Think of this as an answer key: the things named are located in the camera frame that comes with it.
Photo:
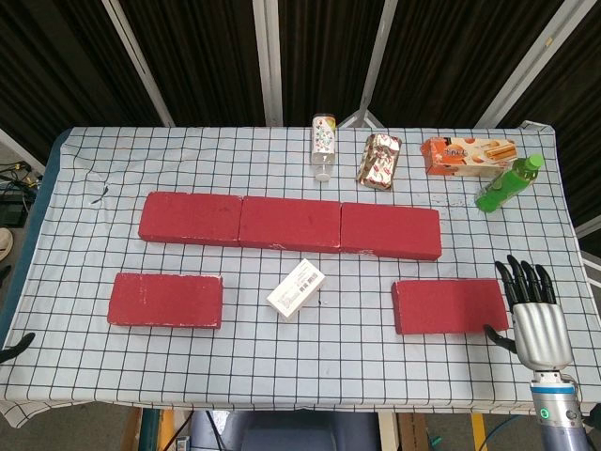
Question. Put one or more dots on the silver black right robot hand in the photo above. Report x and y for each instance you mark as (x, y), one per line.
(540, 329)

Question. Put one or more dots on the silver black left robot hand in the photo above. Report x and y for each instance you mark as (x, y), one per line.
(16, 347)

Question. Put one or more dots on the red foam brick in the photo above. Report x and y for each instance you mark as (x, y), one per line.
(448, 305)
(164, 300)
(389, 230)
(190, 218)
(288, 223)

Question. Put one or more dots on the blue-edged table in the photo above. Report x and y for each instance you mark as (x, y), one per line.
(28, 244)

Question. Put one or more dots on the black equipment box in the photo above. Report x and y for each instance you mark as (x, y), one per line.
(14, 211)

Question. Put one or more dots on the green drink bottle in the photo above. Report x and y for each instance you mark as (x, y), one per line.
(504, 185)

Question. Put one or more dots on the orange biscuit box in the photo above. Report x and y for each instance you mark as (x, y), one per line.
(465, 157)

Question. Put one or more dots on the gold foil snack pack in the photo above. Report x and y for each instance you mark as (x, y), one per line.
(379, 162)

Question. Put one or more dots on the white black checkered tablecloth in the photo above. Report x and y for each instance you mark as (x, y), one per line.
(300, 366)

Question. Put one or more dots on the white cardboard box with barcode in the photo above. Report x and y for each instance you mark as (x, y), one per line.
(296, 290)

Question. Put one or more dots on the blue-grey robot torso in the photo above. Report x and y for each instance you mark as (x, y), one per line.
(282, 432)

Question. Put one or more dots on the clear bottle with patterned label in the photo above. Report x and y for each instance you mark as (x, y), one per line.
(323, 141)

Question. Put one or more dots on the white partition frame post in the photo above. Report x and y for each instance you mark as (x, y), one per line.
(268, 61)
(378, 61)
(141, 66)
(526, 66)

